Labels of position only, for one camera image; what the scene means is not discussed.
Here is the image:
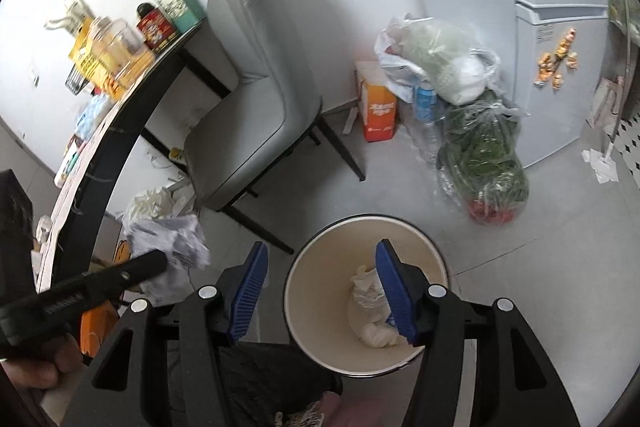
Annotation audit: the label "white tissue paper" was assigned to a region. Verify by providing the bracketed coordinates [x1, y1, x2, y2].
[347, 265, 406, 349]

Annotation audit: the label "cream round trash bin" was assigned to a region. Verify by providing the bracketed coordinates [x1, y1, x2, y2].
[283, 215, 448, 378]

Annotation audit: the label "person's left hand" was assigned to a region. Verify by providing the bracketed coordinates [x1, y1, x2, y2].
[1, 334, 82, 389]

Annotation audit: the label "plastic bag of green vegetables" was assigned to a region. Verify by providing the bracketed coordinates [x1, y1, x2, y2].
[437, 89, 529, 225]

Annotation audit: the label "grey upholstered dining chair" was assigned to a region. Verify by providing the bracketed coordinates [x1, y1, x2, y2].
[184, 0, 366, 254]

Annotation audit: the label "white candy roll package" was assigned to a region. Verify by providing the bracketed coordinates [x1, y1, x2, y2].
[54, 134, 85, 188]

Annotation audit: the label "orange paper carton bag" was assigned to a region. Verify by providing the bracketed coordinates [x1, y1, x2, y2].
[355, 62, 397, 142]

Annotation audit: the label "blue label water bottle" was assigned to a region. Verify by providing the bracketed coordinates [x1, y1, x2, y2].
[412, 81, 437, 124]

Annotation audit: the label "blue white tissue box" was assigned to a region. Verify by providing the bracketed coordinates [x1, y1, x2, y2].
[75, 93, 114, 142]

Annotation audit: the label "white mop head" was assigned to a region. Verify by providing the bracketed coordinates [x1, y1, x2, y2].
[582, 145, 620, 184]

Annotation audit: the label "white bag with foam nets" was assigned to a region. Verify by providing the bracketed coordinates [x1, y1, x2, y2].
[374, 17, 503, 106]

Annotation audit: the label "yellow snack bag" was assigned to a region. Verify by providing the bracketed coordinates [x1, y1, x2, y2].
[70, 17, 155, 101]

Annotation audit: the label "orange figurine fridge magnets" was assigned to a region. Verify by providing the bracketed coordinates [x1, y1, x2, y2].
[534, 27, 578, 92]

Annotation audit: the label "clear plastic jar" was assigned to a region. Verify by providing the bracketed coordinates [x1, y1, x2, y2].
[88, 17, 148, 77]

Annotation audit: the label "white tote bag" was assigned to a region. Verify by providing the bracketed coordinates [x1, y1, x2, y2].
[44, 0, 96, 37]

